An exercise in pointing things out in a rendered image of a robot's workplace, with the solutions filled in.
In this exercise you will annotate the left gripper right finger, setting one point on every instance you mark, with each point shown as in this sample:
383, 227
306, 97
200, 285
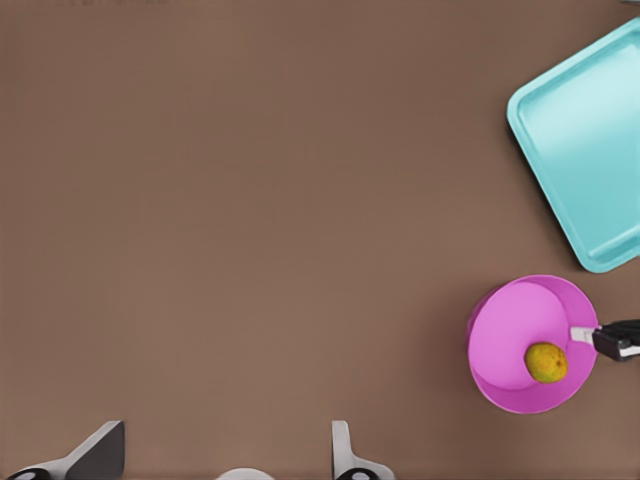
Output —
342, 452

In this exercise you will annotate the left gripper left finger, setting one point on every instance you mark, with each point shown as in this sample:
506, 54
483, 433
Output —
95, 457

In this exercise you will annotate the pale grey finger of the right gripper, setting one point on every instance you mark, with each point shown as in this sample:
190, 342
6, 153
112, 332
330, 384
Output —
582, 334

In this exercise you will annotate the pink round plate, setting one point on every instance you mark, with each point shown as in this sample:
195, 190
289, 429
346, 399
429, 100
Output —
505, 350

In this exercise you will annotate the teal rectangular tray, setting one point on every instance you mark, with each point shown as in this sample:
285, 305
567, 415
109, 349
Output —
585, 150

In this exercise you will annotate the orange fruit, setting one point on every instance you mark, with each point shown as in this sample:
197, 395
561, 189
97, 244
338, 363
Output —
545, 363

